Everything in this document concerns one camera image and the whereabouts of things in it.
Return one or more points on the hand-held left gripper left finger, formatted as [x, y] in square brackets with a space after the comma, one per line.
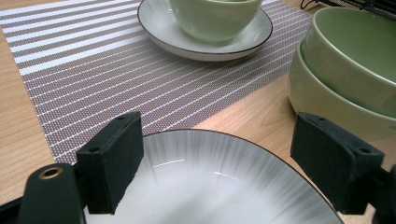
[109, 161]

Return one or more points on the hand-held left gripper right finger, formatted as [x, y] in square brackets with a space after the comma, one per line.
[336, 165]

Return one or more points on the grey plate dark rim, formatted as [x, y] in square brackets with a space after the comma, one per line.
[202, 193]
[162, 25]

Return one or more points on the striped woven placemat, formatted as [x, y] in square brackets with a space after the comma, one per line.
[93, 77]

